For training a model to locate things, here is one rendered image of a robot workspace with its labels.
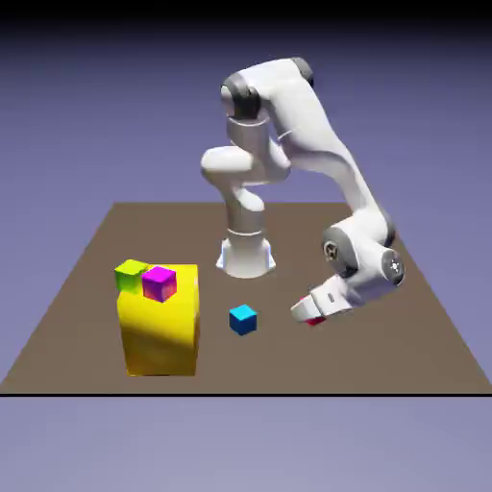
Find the small red cube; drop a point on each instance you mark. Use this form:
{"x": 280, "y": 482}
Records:
{"x": 316, "y": 321}

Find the small magenta cube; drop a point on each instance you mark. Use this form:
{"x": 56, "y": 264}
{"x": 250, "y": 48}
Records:
{"x": 159, "y": 283}

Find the small green cube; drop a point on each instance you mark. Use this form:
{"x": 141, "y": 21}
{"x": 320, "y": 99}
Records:
{"x": 128, "y": 275}

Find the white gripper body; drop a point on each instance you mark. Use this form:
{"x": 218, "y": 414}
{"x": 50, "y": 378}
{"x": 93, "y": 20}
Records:
{"x": 321, "y": 301}

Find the large yellow box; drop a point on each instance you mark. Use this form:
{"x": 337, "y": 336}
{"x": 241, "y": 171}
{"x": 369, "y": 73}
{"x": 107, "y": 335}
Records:
{"x": 159, "y": 330}

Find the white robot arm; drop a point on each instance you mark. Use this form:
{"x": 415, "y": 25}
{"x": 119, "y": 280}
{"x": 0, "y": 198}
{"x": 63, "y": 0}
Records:
{"x": 307, "y": 127}

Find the small blue cube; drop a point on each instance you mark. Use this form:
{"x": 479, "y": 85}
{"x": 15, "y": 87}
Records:
{"x": 243, "y": 319}

